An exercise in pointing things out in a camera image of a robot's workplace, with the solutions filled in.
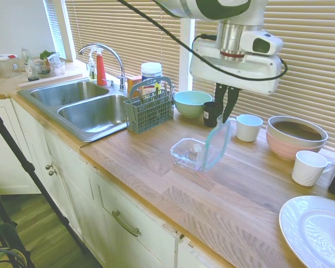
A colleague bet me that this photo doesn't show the red spray bottle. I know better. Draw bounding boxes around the red spray bottle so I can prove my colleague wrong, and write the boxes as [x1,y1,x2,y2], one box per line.
[92,47,108,86]

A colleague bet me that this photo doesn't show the mint green bowl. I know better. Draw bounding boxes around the mint green bowl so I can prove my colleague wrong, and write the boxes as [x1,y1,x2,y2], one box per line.
[174,90,214,118]

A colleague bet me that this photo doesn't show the white lidded storage tub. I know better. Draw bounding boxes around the white lidded storage tub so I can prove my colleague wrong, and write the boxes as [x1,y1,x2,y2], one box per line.
[0,53,20,78]

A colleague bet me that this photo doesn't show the leafy green vegetable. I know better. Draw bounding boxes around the leafy green vegetable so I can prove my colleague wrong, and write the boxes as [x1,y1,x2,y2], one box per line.
[39,50,59,61]

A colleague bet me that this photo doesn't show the beige window blinds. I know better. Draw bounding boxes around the beige window blinds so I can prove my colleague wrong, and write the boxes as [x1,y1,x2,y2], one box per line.
[194,19,335,154]
[65,0,182,84]
[43,0,67,60]

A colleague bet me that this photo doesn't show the clear plastic container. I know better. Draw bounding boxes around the clear plastic container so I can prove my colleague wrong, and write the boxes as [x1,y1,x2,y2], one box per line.
[33,54,66,76]

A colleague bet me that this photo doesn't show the metal bar cabinet handle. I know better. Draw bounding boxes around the metal bar cabinet handle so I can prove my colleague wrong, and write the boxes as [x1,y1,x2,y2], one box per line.
[111,210,142,238]

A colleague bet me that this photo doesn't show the dark green mug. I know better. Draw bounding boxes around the dark green mug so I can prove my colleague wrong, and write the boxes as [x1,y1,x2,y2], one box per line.
[203,102,226,128]

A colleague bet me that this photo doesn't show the clear glass bottle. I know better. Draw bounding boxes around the clear glass bottle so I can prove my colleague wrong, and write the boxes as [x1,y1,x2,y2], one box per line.
[21,47,40,82]

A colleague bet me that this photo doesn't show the orange cardboard box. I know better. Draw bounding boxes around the orange cardboard box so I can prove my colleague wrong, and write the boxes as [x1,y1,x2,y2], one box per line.
[127,77,143,98]

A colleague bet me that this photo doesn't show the chrome kitchen faucet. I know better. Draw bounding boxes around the chrome kitchen faucet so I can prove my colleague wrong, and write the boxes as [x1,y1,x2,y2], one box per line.
[78,43,126,93]

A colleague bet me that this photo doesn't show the dark green metal frame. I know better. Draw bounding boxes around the dark green metal frame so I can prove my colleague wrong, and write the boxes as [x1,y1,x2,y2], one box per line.
[0,223,31,268]

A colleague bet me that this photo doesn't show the white dinner plate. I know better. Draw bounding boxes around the white dinner plate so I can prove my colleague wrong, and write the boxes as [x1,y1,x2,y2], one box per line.
[278,195,335,268]

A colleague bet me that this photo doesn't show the grey plastic cutlery basket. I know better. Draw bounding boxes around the grey plastic cutlery basket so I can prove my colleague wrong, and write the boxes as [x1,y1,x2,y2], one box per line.
[123,76,176,133]

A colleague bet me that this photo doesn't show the white base cabinets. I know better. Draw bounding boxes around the white base cabinets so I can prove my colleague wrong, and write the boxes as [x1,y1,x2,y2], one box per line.
[0,97,235,268]

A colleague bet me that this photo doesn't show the black tripod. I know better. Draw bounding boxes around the black tripod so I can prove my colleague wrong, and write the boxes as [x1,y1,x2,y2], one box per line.
[0,99,92,268]

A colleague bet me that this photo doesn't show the white wipes canister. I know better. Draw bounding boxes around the white wipes canister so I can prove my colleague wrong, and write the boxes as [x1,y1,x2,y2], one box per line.
[141,62,164,97]

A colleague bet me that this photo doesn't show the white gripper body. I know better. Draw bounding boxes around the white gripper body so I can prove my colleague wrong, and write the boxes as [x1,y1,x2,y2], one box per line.
[189,36,283,95]

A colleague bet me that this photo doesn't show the clear glass food container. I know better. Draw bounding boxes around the clear glass food container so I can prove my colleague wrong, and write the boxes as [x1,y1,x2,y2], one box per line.
[170,137,213,171]

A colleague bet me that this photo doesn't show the clear lid with blue rim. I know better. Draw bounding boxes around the clear lid with blue rim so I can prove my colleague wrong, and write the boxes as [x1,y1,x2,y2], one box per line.
[202,116,237,173]

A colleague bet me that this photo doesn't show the stainless steel sink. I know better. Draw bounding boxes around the stainless steel sink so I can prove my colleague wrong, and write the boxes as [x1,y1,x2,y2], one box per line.
[16,79,129,143]

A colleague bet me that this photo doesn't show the clear dish soap bottle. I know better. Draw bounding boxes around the clear dish soap bottle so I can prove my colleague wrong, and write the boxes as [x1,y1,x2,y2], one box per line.
[86,54,98,82]

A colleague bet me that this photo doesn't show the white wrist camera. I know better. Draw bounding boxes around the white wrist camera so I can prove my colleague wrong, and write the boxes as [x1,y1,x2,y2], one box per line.
[241,30,285,56]

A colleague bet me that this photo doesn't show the pink ceramic bowl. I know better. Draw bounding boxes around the pink ceramic bowl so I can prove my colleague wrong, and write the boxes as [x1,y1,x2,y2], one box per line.
[267,116,329,147]

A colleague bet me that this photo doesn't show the white ceramic mug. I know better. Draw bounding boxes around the white ceramic mug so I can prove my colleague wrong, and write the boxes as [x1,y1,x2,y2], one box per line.
[236,113,264,142]
[292,150,335,187]

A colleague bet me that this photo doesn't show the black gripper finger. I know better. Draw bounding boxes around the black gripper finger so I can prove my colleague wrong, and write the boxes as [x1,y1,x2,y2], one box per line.
[222,86,240,124]
[214,83,228,117]

